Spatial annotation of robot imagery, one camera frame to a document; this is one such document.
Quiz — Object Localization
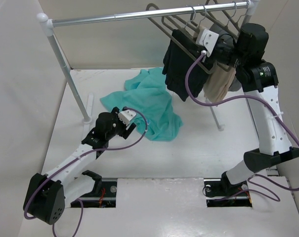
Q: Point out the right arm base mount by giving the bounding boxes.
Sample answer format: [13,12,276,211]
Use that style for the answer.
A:
[202,174,252,207]

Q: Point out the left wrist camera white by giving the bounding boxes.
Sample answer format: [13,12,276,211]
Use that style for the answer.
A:
[118,109,136,125]

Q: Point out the grey hanger with beige garment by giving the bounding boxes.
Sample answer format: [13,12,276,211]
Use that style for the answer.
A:
[189,5,208,37]

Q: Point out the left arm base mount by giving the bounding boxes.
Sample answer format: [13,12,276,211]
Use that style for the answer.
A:
[78,170,117,208]

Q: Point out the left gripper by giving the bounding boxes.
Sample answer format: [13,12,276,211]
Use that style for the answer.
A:
[106,108,134,140]

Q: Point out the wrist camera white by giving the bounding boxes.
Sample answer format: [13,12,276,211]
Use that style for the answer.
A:
[118,109,136,125]
[196,29,219,57]

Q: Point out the black hanging garment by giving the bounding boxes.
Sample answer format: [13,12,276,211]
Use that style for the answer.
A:
[162,41,210,102]

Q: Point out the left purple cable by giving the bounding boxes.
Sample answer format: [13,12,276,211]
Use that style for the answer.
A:
[23,106,150,237]

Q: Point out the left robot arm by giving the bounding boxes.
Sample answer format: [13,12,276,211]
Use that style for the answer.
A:
[23,107,141,225]

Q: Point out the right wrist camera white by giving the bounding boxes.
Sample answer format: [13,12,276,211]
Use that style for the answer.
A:
[196,29,219,57]

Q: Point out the grey hanging garment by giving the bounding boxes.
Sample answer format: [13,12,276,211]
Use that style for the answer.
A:
[210,23,241,92]

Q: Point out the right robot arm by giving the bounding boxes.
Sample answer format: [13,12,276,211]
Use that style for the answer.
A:
[163,23,299,197]

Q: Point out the aluminium rail right side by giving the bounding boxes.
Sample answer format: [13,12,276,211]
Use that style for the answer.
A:
[241,79,257,131]

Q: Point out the teal t shirt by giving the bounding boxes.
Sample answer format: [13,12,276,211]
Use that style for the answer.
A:
[100,67,183,142]

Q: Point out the beige hanging garment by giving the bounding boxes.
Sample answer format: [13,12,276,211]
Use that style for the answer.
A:
[200,55,235,103]

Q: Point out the grey hanger with black garment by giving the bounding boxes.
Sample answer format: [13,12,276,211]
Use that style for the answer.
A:
[157,13,237,75]

